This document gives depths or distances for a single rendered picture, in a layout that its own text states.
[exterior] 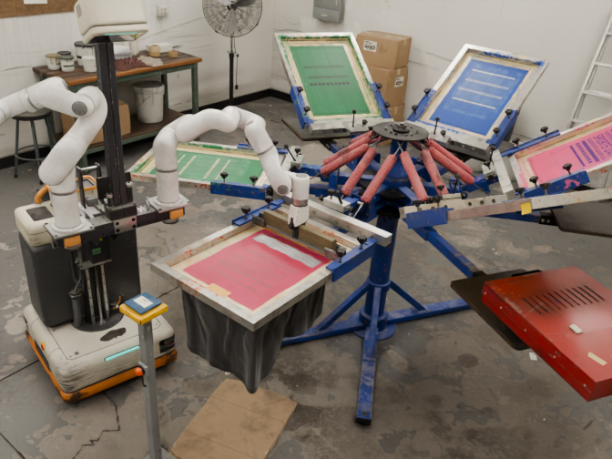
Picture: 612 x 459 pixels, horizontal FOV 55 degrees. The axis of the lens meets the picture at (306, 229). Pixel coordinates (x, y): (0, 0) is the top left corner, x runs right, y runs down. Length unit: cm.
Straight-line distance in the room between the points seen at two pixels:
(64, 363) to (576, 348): 231
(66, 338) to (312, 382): 133
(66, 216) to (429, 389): 214
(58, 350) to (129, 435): 56
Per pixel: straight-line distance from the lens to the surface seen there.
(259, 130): 248
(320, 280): 244
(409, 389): 348
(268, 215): 278
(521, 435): 343
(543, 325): 225
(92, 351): 325
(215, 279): 248
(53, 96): 225
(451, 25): 670
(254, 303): 234
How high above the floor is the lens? 234
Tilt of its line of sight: 29 degrees down
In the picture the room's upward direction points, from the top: 4 degrees clockwise
